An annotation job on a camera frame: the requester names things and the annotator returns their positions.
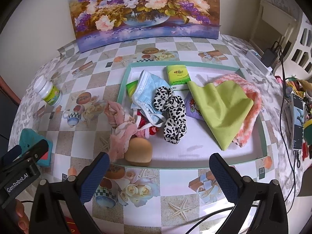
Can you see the white chair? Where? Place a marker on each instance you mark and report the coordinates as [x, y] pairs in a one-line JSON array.
[[270, 19]]

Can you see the white tray with teal rim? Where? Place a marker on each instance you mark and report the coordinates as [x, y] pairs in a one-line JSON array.
[[195, 148]]

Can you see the flower painting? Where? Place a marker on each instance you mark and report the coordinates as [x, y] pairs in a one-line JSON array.
[[146, 4]]

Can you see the person's left hand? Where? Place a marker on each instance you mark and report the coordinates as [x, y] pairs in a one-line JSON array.
[[22, 214]]

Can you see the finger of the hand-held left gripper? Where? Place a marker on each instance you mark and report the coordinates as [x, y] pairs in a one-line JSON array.
[[36, 152], [13, 151]]

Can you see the green tissue pack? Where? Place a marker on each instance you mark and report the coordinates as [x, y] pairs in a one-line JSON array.
[[178, 75]]

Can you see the beige makeup sponge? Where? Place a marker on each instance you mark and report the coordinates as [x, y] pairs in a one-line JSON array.
[[139, 151]]

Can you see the orange checkered towel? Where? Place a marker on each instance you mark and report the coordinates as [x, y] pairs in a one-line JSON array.
[[253, 117]]

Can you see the yellow-green cloth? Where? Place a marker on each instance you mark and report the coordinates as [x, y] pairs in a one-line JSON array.
[[219, 109]]

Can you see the white medicine bottle green label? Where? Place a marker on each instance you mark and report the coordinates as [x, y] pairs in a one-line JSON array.
[[48, 92]]

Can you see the pink fabric scarf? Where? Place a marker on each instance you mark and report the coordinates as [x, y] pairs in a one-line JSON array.
[[119, 136]]

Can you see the small green packet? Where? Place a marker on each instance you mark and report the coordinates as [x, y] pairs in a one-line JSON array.
[[131, 87]]

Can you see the blue face mask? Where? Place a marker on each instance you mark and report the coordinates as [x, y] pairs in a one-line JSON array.
[[146, 90]]

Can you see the pile of colourful items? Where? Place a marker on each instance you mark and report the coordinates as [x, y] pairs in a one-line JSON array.
[[299, 85]]

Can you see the teal pouch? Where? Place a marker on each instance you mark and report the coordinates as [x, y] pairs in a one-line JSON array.
[[29, 136]]

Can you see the black charger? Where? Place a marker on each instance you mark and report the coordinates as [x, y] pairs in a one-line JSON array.
[[269, 57]]

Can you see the smartphone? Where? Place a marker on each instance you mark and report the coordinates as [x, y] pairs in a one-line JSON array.
[[297, 121]]

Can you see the red and pink scrunchie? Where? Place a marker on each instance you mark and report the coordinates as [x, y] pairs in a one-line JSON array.
[[143, 132]]

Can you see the purple baby wipes packet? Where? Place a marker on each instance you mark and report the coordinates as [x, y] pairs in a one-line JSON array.
[[191, 108]]

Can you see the white power strip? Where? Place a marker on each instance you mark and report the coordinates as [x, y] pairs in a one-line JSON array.
[[256, 58]]

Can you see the white lattice furniture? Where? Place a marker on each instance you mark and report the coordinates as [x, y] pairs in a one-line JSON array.
[[302, 43]]

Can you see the leopard print scrunchie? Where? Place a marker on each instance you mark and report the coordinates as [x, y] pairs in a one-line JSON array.
[[174, 117]]

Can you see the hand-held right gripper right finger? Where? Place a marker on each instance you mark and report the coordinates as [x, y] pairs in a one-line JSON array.
[[224, 180]]

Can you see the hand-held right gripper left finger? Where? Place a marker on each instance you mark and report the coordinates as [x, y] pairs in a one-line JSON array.
[[95, 178]]

